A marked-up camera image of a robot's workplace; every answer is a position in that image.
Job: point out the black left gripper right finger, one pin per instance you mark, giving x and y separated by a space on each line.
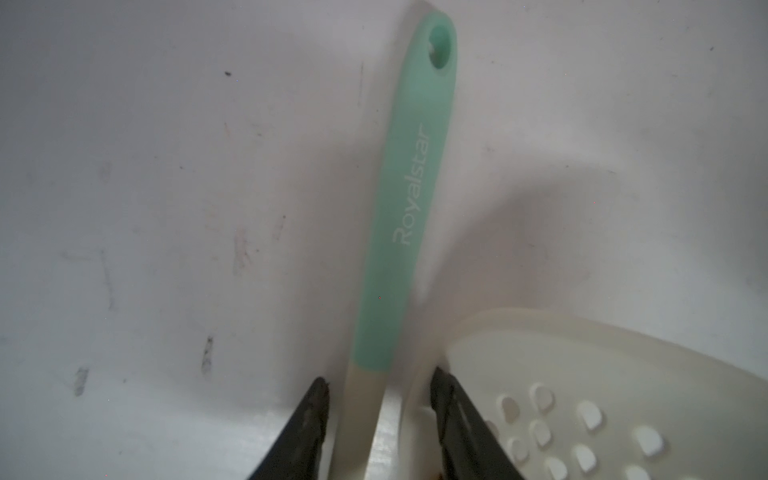
469 450

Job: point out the cream skimmer wood handle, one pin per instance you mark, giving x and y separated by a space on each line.
570 398

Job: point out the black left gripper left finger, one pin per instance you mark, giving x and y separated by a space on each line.
296 453

